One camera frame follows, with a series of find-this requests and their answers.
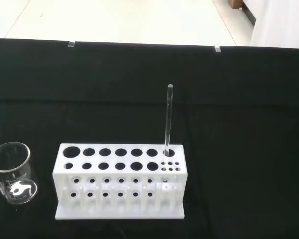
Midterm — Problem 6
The white test tube rack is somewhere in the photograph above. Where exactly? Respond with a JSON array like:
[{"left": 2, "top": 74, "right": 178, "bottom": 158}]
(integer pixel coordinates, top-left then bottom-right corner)
[{"left": 52, "top": 143, "right": 187, "bottom": 220}]

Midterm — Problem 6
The black bench cloth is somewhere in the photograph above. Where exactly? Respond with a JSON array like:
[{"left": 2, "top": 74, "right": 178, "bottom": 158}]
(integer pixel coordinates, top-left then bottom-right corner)
[{"left": 0, "top": 38, "right": 299, "bottom": 239}]

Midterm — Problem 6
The brown cardboard box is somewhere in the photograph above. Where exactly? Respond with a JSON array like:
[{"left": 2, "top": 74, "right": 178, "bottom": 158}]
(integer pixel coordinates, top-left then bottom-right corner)
[{"left": 228, "top": 0, "right": 245, "bottom": 9}]

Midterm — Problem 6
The clear glass beaker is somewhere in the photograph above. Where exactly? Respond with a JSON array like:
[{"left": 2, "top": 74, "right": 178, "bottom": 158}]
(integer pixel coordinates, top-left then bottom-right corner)
[{"left": 0, "top": 142, "right": 38, "bottom": 205}]

